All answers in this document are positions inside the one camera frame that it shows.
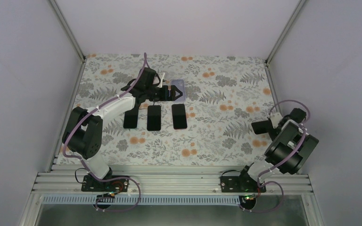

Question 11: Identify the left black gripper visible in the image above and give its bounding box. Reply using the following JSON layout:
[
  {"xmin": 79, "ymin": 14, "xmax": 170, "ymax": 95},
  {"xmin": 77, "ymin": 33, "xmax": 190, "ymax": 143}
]
[{"xmin": 145, "ymin": 85, "xmax": 182, "ymax": 102}]

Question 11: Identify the lilac phone case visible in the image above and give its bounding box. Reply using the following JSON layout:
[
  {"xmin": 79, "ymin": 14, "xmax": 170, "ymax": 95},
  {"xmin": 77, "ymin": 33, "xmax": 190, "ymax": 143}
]
[{"xmin": 171, "ymin": 79, "xmax": 186, "ymax": 102}]

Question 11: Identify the black phone from pink case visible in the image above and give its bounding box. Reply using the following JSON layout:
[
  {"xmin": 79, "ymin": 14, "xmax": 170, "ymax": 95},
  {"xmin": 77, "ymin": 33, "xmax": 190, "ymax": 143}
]
[{"xmin": 147, "ymin": 105, "xmax": 161, "ymax": 131}]

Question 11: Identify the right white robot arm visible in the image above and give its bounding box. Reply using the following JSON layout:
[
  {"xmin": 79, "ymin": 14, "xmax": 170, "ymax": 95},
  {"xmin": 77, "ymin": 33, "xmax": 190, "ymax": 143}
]
[{"xmin": 236, "ymin": 108, "xmax": 319, "ymax": 192}]

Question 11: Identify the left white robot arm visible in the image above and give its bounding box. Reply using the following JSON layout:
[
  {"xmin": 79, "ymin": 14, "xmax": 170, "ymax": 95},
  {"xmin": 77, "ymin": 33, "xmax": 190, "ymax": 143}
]
[{"xmin": 62, "ymin": 67, "xmax": 185, "ymax": 191}]

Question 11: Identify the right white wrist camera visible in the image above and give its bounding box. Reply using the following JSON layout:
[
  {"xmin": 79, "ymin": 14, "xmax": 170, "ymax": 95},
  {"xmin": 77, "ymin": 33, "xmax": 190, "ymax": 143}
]
[{"xmin": 269, "ymin": 112, "xmax": 283, "ymax": 129}]

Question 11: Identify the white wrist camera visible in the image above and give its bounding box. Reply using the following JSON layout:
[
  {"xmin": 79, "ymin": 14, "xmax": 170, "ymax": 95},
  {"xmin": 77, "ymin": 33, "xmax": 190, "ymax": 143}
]
[
  {"xmin": 269, "ymin": 112, "xmax": 283, "ymax": 129},
  {"xmin": 157, "ymin": 73, "xmax": 165, "ymax": 88}
]

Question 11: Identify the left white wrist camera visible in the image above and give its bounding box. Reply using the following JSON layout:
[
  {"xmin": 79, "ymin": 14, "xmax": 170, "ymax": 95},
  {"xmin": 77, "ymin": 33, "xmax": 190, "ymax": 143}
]
[{"xmin": 157, "ymin": 73, "xmax": 165, "ymax": 88}]

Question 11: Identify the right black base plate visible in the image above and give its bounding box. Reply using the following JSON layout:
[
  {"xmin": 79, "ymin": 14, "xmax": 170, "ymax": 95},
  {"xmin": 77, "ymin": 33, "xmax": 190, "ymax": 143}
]
[{"xmin": 220, "ymin": 176, "xmax": 266, "ymax": 193}]

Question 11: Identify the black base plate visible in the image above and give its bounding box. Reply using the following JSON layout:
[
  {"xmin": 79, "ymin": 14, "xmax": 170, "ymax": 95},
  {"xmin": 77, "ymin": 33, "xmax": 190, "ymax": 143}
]
[
  {"xmin": 81, "ymin": 175, "xmax": 129, "ymax": 193},
  {"xmin": 220, "ymin": 176, "xmax": 266, "ymax": 193}
]

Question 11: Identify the grey slotted cable duct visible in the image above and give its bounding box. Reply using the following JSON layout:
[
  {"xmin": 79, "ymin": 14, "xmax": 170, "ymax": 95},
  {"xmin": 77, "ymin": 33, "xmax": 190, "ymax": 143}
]
[{"xmin": 42, "ymin": 194, "xmax": 240, "ymax": 206}]

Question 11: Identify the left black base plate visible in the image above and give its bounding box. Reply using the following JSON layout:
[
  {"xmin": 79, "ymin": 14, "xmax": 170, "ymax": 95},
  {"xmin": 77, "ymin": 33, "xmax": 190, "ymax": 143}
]
[{"xmin": 81, "ymin": 175, "xmax": 129, "ymax": 193}]

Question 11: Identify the aluminium rail frame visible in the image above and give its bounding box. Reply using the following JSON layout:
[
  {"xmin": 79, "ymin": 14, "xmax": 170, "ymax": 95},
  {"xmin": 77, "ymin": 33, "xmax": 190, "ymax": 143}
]
[{"xmin": 20, "ymin": 165, "xmax": 323, "ymax": 226}]

